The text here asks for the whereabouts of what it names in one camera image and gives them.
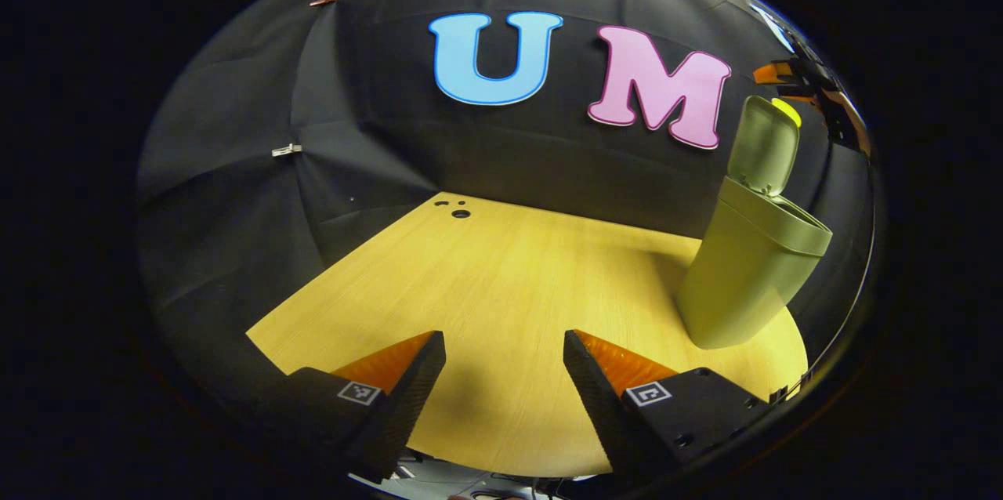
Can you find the white cloth clip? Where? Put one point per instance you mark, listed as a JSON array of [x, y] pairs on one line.
[[286, 150]]

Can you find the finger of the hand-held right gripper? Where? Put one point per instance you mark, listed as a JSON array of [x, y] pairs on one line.
[[772, 73]]

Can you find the pale green desktop garbage bin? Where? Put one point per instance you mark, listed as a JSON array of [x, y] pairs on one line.
[[736, 280]]

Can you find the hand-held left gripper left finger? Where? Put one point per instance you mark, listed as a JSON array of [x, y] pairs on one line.
[[400, 414]]

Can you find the wooden desktop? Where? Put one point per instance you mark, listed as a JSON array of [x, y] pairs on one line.
[[501, 280]]

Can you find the black backdrop cloth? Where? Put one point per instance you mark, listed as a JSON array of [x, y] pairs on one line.
[[392, 139]]

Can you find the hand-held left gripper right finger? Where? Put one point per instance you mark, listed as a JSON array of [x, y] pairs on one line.
[[599, 414]]

